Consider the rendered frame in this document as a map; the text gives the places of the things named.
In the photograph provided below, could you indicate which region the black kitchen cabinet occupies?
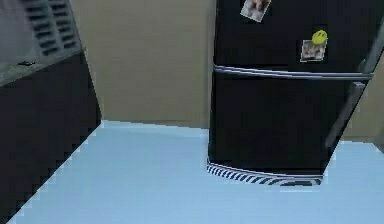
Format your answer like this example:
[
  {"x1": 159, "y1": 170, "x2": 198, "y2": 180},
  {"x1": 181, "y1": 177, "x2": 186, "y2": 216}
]
[{"x1": 0, "y1": 49, "x2": 103, "y2": 224}]

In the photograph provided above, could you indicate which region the black fridge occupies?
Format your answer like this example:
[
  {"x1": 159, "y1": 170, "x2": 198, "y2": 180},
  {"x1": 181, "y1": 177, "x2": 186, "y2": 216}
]
[{"x1": 206, "y1": 0, "x2": 384, "y2": 187}]

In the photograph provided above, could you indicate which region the grey vented appliance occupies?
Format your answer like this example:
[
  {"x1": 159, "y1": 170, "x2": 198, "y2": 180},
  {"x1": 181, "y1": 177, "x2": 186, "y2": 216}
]
[{"x1": 0, "y1": 0, "x2": 83, "y2": 66}]

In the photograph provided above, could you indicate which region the yellow round fridge magnet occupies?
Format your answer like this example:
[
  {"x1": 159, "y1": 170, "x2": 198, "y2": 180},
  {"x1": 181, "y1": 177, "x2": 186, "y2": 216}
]
[{"x1": 311, "y1": 29, "x2": 329, "y2": 46}]

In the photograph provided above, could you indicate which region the grey fridge handle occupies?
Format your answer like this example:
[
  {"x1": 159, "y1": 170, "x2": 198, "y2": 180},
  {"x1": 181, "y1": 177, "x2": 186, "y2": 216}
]
[
  {"x1": 358, "y1": 17, "x2": 384, "y2": 74},
  {"x1": 324, "y1": 81, "x2": 367, "y2": 149}
]

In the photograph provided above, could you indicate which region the photo fridge magnet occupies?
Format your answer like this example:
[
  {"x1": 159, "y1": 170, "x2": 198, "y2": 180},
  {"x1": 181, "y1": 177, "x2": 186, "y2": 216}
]
[
  {"x1": 239, "y1": 0, "x2": 273, "y2": 23},
  {"x1": 299, "y1": 39, "x2": 327, "y2": 63}
]

